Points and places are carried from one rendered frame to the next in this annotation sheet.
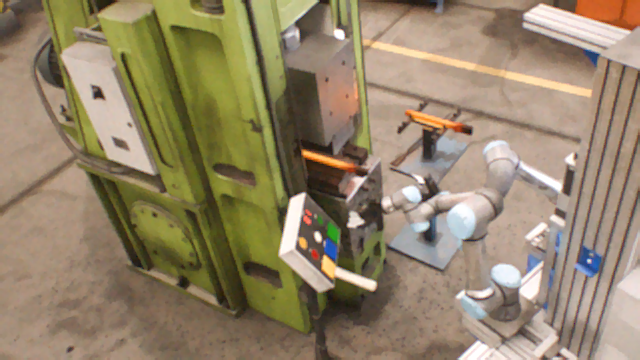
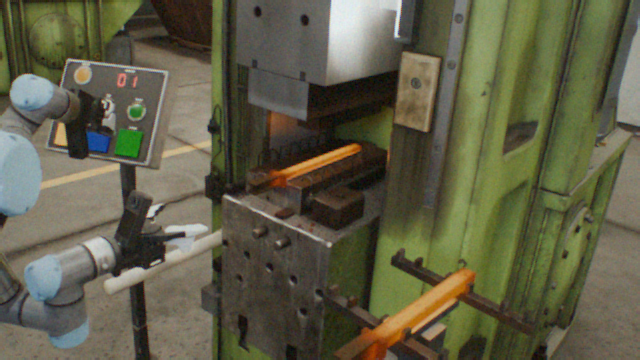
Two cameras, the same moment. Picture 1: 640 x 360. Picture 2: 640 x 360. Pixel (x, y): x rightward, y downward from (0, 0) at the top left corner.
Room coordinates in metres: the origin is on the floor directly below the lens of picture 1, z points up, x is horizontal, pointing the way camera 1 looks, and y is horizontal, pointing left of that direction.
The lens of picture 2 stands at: (2.48, -1.49, 1.58)
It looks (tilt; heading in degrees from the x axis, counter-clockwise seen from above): 23 degrees down; 90
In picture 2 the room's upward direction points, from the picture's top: 4 degrees clockwise
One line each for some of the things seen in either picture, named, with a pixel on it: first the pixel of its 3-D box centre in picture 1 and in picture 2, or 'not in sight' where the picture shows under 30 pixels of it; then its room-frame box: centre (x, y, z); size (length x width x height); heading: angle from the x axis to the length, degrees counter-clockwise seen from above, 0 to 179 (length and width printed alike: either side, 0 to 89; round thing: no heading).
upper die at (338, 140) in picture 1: (307, 126); (328, 81); (2.49, 0.04, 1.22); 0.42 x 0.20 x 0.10; 53
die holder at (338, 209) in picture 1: (323, 195); (331, 253); (2.54, 0.01, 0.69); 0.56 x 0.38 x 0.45; 53
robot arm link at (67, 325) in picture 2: not in sight; (59, 314); (2.00, -0.62, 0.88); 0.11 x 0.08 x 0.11; 171
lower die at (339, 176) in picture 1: (314, 165); (321, 169); (2.49, 0.04, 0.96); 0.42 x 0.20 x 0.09; 53
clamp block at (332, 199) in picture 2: (355, 154); (339, 207); (2.54, -0.19, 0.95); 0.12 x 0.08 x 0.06; 53
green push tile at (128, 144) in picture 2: (332, 233); (129, 143); (1.93, 0.00, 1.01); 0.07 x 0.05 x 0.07; 168
